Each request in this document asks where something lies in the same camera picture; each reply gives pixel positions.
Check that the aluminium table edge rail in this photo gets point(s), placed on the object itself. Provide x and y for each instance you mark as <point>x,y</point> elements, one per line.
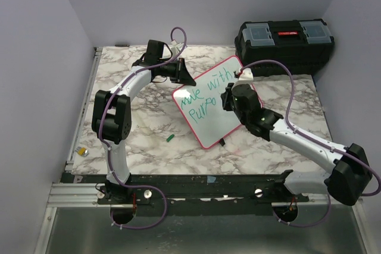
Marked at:
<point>66,176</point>

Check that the blue tape piece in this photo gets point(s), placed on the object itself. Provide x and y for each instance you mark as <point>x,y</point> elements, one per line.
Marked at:
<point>211,179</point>

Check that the black plastic toolbox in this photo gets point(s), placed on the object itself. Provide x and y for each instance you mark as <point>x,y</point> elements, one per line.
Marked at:
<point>303,46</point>

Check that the green marker cap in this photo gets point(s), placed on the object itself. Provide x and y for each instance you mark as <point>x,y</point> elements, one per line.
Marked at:
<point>170,138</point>

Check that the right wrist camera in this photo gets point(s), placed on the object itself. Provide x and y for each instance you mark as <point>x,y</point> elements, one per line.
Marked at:
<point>244,76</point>

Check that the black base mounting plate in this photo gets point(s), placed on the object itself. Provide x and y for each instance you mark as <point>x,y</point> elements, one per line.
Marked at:
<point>191,195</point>

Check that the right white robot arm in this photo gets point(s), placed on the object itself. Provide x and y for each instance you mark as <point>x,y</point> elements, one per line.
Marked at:
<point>345,170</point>

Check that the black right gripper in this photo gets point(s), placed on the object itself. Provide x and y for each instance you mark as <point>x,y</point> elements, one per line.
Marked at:
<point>226,96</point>

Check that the pink framed whiteboard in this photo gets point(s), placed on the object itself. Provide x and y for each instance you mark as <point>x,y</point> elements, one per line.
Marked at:
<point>201,105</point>

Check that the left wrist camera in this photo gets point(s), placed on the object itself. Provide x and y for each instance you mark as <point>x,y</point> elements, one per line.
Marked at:
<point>176,48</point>

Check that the small yellow metal connector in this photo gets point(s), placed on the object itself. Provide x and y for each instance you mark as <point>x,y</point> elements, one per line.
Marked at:
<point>82,151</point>

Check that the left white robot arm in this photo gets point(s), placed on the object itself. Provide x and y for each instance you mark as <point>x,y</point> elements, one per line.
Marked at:
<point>112,119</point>

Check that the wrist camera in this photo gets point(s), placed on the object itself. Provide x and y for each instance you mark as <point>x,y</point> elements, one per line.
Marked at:
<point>244,76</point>
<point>176,48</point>

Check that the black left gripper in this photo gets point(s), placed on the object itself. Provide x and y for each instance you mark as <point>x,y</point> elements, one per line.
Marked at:
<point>181,75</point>

